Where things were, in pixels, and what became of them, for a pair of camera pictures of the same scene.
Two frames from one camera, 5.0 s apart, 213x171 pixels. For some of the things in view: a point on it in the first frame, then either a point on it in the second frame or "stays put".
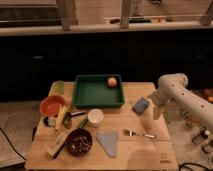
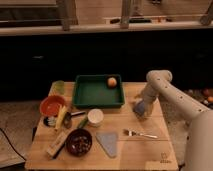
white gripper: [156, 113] to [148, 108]
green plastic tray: [98, 90] stays put
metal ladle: [68, 118] stays put
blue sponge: [140, 106] stays put
